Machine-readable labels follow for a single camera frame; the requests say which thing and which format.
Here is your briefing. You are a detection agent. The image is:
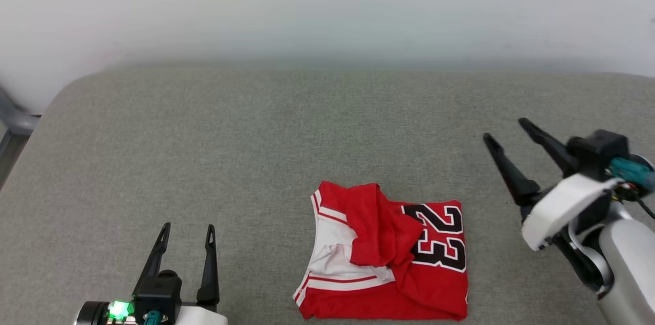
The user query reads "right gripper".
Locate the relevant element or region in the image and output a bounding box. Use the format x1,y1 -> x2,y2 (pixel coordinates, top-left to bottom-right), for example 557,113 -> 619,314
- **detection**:
483,118 -> 621,252

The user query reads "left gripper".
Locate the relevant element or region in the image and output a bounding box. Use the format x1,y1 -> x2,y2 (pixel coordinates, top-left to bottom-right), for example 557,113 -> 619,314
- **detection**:
134,222 -> 229,325

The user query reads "red and white basketball jersey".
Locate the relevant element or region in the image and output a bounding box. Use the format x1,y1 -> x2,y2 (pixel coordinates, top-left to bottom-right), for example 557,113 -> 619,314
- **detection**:
293,180 -> 469,321

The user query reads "grey fabric sofa cushion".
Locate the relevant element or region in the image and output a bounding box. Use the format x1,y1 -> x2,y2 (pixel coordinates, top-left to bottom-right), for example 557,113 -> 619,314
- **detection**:
0,61 -> 655,325

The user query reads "teal right cable connector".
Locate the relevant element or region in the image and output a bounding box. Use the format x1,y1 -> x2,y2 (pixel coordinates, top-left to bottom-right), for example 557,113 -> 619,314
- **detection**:
609,157 -> 655,190

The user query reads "thin black cable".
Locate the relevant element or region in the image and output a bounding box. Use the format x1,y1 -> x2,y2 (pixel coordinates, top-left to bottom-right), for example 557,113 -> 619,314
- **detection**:
614,184 -> 655,221

